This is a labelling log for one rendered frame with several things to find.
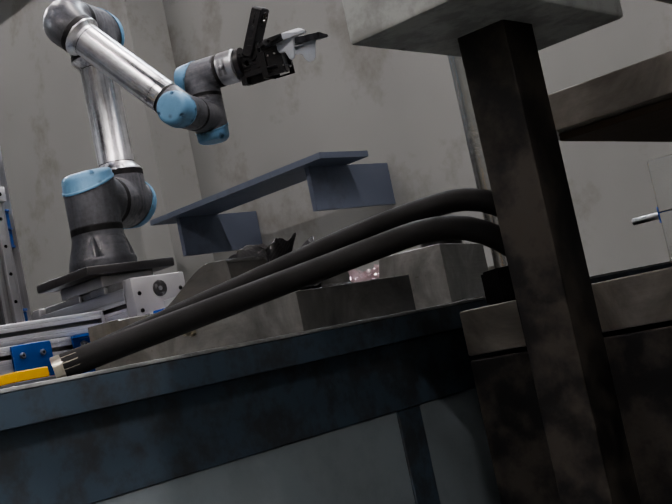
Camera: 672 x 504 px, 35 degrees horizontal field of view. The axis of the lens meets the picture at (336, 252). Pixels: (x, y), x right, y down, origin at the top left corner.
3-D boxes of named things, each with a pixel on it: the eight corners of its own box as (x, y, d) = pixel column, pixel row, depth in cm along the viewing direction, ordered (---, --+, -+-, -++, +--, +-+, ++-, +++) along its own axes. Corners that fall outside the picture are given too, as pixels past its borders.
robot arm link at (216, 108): (184, 143, 238) (174, 95, 239) (207, 148, 248) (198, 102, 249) (215, 134, 235) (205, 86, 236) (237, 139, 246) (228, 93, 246)
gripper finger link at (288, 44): (311, 52, 228) (288, 63, 235) (304, 25, 228) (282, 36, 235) (299, 54, 226) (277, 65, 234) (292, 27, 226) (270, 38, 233)
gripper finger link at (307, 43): (329, 58, 245) (291, 66, 242) (322, 33, 244) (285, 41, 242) (333, 55, 242) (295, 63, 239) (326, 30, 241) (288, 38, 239)
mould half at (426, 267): (210, 357, 205) (199, 301, 206) (274, 344, 229) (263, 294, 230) (452, 305, 185) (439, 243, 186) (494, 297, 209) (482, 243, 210)
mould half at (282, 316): (97, 379, 181) (82, 301, 182) (211, 356, 201) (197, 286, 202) (304, 333, 148) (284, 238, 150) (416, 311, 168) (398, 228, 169)
